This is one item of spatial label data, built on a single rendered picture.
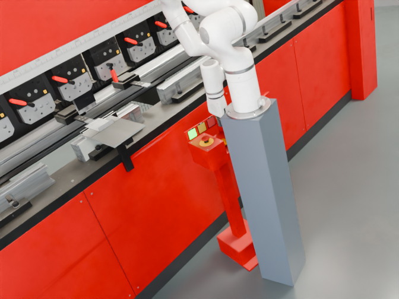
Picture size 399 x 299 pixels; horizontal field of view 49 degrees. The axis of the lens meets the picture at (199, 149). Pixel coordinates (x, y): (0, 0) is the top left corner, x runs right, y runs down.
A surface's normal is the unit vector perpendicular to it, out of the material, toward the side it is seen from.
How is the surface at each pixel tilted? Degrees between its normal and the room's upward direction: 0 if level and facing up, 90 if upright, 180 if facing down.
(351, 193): 0
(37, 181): 90
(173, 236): 90
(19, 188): 90
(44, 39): 90
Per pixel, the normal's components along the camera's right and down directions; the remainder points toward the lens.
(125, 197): 0.71, 0.21
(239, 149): -0.50, 0.57
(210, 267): -0.25, -0.82
